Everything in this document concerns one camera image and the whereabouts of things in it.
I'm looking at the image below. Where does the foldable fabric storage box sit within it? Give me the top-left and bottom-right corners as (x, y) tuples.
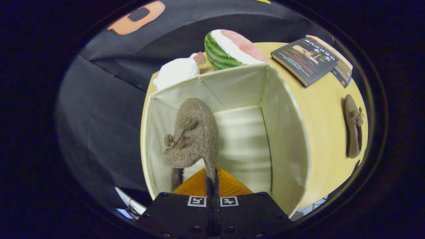
(141, 62), (311, 218)

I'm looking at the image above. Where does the brown fuzzy shoe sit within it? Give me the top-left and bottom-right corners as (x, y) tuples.
(344, 94), (365, 159)
(163, 97), (220, 193)

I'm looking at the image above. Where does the white plush toy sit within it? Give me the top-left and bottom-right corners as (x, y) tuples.
(153, 51), (208, 91)

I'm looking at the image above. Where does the watermelon slice plush toy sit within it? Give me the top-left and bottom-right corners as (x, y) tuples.
(204, 29), (268, 71)

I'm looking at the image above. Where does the blue cover book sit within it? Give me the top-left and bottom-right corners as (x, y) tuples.
(330, 68), (352, 89)

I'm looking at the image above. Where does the black cover book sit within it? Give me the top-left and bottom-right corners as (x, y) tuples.
(271, 37), (339, 88)

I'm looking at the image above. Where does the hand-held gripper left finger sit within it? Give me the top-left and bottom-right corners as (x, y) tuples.
(137, 168), (213, 239)

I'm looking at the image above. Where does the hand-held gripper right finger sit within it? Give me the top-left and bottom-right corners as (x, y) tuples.
(212, 167), (293, 239)

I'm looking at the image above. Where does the lit display screen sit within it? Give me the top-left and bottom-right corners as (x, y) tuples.
(116, 208), (134, 220)

